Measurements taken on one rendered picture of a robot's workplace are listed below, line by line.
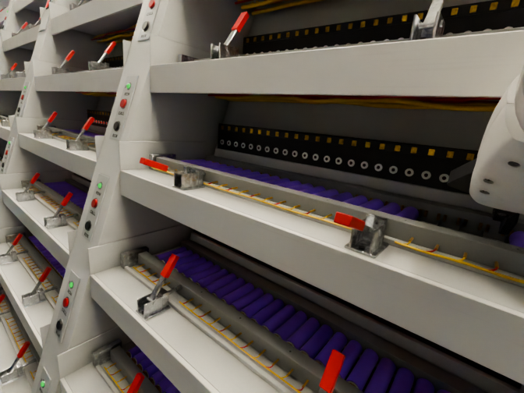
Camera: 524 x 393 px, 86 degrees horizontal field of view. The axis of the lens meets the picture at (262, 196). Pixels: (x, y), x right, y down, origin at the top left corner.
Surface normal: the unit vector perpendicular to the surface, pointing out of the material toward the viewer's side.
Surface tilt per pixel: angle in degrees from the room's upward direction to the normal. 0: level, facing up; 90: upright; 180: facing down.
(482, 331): 108
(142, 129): 90
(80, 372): 18
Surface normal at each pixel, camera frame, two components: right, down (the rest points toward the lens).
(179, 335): 0.09, -0.96
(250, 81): -0.63, 0.14
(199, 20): 0.77, 0.22
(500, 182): -0.51, 0.86
